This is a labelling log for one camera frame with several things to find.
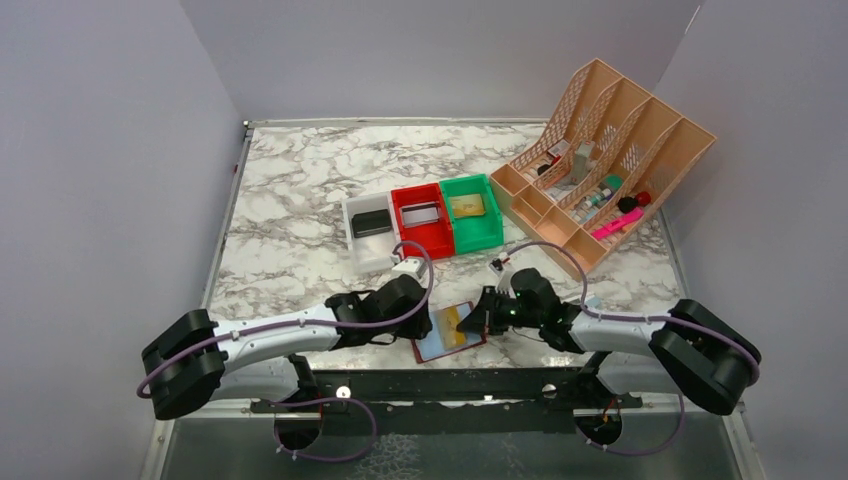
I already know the red leather card holder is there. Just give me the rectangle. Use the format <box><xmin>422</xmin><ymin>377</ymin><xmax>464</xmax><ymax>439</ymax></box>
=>
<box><xmin>411</xmin><ymin>302</ymin><xmax>486</xmax><ymax>364</ymax></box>

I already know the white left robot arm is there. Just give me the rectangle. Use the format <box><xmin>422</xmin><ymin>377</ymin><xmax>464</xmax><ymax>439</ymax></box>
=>
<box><xmin>136</xmin><ymin>274</ymin><xmax>433</xmax><ymax>420</ymax></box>

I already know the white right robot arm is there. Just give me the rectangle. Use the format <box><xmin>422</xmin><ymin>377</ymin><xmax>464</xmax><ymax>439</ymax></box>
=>
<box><xmin>457</xmin><ymin>268</ymin><xmax>762</xmax><ymax>415</ymax></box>

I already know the silver card in red bin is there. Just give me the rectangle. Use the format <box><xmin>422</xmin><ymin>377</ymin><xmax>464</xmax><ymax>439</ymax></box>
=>
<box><xmin>400</xmin><ymin>202</ymin><xmax>441</xmax><ymax>228</ymax></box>

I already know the gold card in green bin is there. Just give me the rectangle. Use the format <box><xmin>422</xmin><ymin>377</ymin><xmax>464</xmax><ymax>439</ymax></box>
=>
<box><xmin>449</xmin><ymin>194</ymin><xmax>486</xmax><ymax>219</ymax></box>

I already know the white plastic bin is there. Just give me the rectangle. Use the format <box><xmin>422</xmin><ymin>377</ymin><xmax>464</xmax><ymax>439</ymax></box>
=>
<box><xmin>341</xmin><ymin>192</ymin><xmax>400</xmax><ymax>274</ymax></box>

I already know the light blue small object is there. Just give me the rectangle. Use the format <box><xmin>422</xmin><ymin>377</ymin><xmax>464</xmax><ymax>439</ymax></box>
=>
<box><xmin>582</xmin><ymin>295</ymin><xmax>601</xmax><ymax>311</ymax></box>

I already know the red plastic bin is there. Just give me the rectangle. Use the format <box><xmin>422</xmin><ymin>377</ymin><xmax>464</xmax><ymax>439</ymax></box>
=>
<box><xmin>390</xmin><ymin>183</ymin><xmax>457</xmax><ymax>260</ymax></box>

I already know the green plastic bin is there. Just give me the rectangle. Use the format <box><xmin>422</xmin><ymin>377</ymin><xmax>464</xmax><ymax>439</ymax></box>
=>
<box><xmin>439</xmin><ymin>174</ymin><xmax>504</xmax><ymax>254</ymax></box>

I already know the pink highlighter marker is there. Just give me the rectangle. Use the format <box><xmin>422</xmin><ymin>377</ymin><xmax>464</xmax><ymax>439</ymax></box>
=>
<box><xmin>591</xmin><ymin>207</ymin><xmax>644</xmax><ymax>240</ymax></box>

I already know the red black round item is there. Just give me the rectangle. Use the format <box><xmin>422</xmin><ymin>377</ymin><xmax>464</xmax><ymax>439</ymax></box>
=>
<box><xmin>616</xmin><ymin>191</ymin><xmax>652</xmax><ymax>214</ymax></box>

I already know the green capped tube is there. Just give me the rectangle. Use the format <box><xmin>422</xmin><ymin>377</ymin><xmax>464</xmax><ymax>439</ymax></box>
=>
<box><xmin>589</xmin><ymin>174</ymin><xmax>623</xmax><ymax>206</ymax></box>

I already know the grey box in organizer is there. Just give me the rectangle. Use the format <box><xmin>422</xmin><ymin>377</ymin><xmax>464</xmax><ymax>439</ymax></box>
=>
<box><xmin>568</xmin><ymin>140</ymin><xmax>595</xmax><ymax>186</ymax></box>

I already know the beige desk organizer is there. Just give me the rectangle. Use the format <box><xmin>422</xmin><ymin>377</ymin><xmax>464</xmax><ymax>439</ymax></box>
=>
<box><xmin>490</xmin><ymin>59</ymin><xmax>716</xmax><ymax>278</ymax></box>

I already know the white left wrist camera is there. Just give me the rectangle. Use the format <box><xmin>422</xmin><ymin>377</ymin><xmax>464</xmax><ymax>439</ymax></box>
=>
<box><xmin>390</xmin><ymin>257</ymin><xmax>428</xmax><ymax>282</ymax></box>

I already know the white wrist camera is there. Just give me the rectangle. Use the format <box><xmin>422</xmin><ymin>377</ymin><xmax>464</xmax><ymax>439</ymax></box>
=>
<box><xmin>489</xmin><ymin>252</ymin><xmax>515</xmax><ymax>295</ymax></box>
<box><xmin>390</xmin><ymin>257</ymin><xmax>428</xmax><ymax>282</ymax></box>

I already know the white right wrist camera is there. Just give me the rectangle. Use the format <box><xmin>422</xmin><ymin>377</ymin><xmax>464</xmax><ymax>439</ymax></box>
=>
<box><xmin>489</xmin><ymin>252</ymin><xmax>515</xmax><ymax>295</ymax></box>

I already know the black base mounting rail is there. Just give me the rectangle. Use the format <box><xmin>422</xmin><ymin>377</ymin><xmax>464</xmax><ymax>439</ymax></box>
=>
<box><xmin>249</xmin><ymin>367</ymin><xmax>642</xmax><ymax>436</ymax></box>

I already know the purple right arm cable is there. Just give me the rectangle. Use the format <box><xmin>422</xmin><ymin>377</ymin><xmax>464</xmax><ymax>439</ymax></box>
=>
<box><xmin>496</xmin><ymin>240</ymin><xmax>762</xmax><ymax>457</ymax></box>

